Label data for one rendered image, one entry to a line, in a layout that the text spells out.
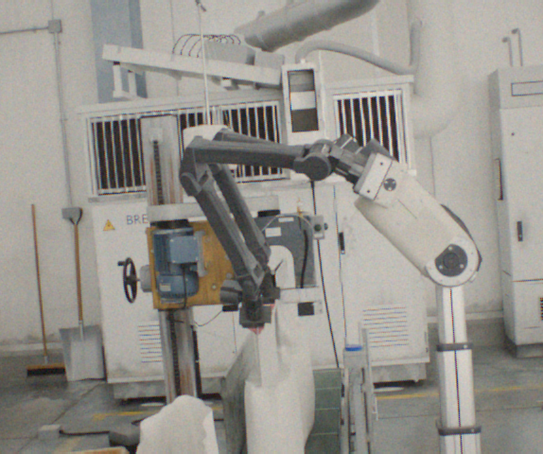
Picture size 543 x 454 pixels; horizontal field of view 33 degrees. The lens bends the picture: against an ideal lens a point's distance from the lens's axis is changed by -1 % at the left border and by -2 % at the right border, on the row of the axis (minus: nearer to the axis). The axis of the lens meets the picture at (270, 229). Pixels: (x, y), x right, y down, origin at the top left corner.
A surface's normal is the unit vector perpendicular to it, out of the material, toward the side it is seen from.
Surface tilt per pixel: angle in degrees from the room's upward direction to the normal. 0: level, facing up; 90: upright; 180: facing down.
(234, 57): 88
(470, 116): 90
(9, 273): 90
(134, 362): 90
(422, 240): 115
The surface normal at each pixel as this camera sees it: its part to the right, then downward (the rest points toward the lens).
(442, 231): 0.32, 0.44
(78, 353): -0.10, -0.18
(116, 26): -0.08, 0.06
